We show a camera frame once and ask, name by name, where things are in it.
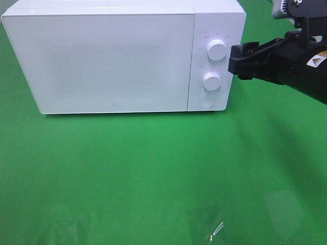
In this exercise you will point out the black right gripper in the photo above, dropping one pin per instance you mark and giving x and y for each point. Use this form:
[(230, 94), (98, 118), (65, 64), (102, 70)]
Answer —
[(295, 60)]

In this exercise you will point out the white round knob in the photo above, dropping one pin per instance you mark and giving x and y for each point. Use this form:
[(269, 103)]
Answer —
[(216, 49), (211, 81)]

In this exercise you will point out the white microwave door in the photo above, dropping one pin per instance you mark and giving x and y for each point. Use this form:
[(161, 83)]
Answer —
[(105, 63)]

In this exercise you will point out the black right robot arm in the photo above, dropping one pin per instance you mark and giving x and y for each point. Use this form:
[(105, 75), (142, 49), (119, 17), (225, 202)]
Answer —
[(316, 92)]

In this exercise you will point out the round white door-release button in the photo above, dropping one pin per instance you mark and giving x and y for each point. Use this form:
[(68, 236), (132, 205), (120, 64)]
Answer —
[(207, 102)]

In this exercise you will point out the white microwave oven body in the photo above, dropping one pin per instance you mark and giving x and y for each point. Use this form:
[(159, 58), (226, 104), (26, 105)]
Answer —
[(212, 20)]

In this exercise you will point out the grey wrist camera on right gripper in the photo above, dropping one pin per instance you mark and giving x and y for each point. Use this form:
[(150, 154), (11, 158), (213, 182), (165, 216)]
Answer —
[(280, 8)]

